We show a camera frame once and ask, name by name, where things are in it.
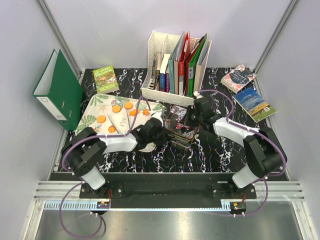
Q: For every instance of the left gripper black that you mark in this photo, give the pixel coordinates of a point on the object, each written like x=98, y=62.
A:
x=164, y=139

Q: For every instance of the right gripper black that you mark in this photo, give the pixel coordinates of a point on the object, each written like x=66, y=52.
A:
x=190, y=109

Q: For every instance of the gold tin lid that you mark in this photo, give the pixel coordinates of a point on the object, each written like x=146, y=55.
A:
x=176, y=124

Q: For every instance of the gold cookie tin base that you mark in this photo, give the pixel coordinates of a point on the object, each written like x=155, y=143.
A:
x=182, y=140

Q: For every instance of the metal serving tongs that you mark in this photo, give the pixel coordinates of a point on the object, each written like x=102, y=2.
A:
x=120, y=121

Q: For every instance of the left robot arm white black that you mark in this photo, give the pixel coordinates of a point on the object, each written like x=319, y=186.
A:
x=81, y=155

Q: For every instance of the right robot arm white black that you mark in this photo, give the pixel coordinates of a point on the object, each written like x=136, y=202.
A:
x=263, y=151

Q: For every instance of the orange shell shaped cookie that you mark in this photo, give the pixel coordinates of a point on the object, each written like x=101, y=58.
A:
x=146, y=112

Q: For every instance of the orange fish shaped cookie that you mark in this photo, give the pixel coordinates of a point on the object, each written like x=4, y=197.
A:
x=134, y=112

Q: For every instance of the orange round sandwich cookie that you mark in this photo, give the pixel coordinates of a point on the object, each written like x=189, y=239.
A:
x=128, y=105

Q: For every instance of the orange cookie tray front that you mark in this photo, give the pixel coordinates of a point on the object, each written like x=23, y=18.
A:
x=112, y=129

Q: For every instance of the orange cookie tray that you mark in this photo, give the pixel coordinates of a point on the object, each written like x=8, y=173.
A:
x=112, y=129
x=101, y=119

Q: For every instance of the floral patterned serving tray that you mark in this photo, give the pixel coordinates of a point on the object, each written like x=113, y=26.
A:
x=101, y=104

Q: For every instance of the blue landscape cover book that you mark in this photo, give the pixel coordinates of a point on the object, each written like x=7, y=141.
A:
x=253, y=104

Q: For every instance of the white desk file organizer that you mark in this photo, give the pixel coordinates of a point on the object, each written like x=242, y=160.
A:
x=175, y=67

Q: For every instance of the orange cookie near tray left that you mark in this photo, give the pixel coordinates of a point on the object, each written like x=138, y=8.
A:
x=101, y=119

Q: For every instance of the floral cover paperback book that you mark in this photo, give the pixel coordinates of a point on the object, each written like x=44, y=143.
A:
x=238, y=78

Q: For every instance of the green treehouse paperback book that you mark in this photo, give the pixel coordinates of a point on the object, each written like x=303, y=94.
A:
x=105, y=80

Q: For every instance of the green lever arch binder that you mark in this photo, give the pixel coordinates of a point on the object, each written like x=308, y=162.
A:
x=60, y=92

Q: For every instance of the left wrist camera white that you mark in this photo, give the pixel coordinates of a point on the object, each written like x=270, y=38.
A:
x=157, y=115

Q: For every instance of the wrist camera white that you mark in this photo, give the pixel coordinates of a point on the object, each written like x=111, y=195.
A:
x=157, y=115
x=197, y=95

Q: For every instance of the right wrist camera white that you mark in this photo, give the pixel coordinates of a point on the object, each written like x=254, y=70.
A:
x=197, y=95

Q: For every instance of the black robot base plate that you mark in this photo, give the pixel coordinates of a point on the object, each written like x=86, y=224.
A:
x=168, y=191

